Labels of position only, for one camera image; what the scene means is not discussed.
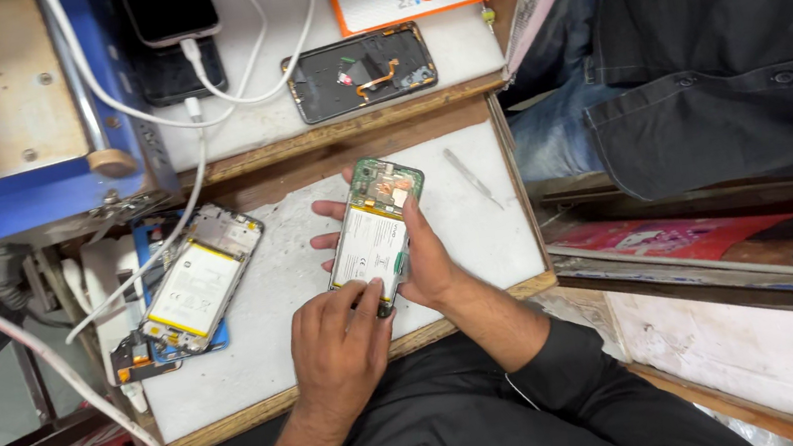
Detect person's left hand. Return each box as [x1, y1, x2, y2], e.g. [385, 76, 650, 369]
[282, 275, 409, 419]

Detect person's right hand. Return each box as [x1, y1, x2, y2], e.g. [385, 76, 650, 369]
[301, 156, 472, 328]

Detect phone with green frame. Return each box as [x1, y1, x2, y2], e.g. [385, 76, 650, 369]
[313, 150, 442, 324]

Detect silver tweezers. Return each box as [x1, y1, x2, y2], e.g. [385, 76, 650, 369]
[442, 141, 506, 218]

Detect small phone circuit part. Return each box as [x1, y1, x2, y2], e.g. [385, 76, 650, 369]
[106, 326, 184, 386]

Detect black phone back housing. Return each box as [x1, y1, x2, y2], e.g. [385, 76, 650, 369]
[277, 18, 443, 128]

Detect blue phone cover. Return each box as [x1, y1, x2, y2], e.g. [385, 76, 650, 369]
[129, 205, 233, 365]

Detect red printed board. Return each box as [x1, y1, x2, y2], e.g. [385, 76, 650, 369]
[542, 194, 793, 314]

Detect black phone with pink edge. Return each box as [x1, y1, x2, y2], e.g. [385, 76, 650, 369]
[115, 0, 224, 54]

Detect opened phone with silver frame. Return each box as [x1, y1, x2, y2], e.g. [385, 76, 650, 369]
[125, 198, 280, 361]

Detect white charging cable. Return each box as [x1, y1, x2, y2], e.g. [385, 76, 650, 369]
[174, 0, 334, 113]
[24, 0, 305, 346]

